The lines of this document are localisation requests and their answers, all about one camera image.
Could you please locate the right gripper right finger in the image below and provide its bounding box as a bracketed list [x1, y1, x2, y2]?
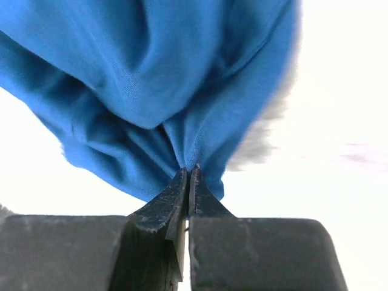
[189, 167, 347, 291]

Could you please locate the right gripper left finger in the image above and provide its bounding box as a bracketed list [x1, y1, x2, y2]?
[1, 169, 187, 290]

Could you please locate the blue t shirt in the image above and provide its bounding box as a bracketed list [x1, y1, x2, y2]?
[1, 1, 298, 202]

